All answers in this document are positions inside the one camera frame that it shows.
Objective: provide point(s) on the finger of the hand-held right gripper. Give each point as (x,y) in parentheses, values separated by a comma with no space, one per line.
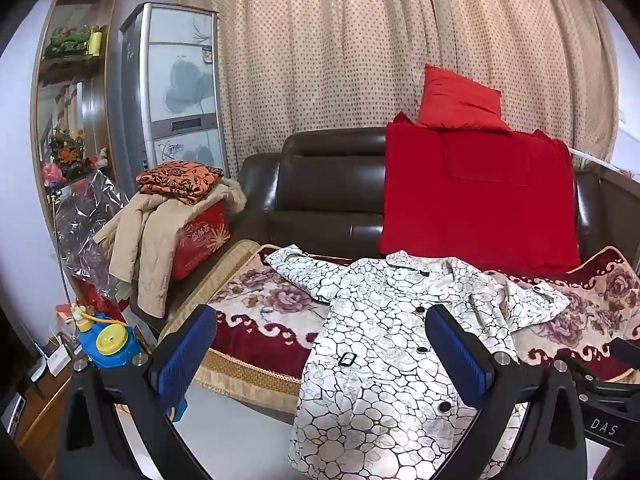
(627,352)
(607,389)

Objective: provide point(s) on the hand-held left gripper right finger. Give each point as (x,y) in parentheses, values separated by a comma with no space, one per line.
(455,355)

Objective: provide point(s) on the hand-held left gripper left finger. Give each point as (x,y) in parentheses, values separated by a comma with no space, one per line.
(182,355)

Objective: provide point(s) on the white black-patterned coat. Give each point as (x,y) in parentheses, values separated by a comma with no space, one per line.
(380,320)

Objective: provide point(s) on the blue and yellow toy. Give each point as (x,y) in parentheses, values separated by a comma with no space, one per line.
(112,342)

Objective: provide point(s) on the red floral sofa blanket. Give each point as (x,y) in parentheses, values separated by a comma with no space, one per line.
(270,305)

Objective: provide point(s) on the red printed box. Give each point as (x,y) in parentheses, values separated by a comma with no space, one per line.
(202,242)

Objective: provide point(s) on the beige quilted jacket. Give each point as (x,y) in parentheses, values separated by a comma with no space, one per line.
(145,245)

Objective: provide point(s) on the wooden side table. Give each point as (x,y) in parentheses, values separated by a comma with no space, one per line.
(42,410)

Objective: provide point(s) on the red throw blanket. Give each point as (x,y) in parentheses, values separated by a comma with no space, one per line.
(475,200)

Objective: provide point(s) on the clear plastic wrap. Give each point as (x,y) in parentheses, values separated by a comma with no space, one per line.
(82,230)

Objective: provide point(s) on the folded orange floral cloth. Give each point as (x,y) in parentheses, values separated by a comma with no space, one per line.
(180,180)

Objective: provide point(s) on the dark brown leather sofa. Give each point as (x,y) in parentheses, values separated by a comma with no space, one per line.
(325,185)

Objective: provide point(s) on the pink object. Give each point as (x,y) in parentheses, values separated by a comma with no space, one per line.
(51,174)

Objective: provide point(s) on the artificial flower arrangement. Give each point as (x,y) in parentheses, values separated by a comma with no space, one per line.
(67,147)

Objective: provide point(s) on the red pillow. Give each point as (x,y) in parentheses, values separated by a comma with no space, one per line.
(460,100)

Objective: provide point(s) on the standing silver air conditioner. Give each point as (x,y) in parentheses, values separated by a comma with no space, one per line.
(175,95)

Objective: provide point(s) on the wooden display cabinet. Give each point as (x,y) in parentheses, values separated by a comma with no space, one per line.
(70,95)

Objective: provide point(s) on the beige dotted curtain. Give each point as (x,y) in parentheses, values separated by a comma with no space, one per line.
(375,45)

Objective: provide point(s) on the yellow bottle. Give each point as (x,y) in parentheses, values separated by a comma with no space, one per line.
(95,44)

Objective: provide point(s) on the green ornament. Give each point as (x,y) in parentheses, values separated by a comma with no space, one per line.
(67,37)

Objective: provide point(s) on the pale metal frame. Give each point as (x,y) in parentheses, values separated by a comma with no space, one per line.
(605,162)

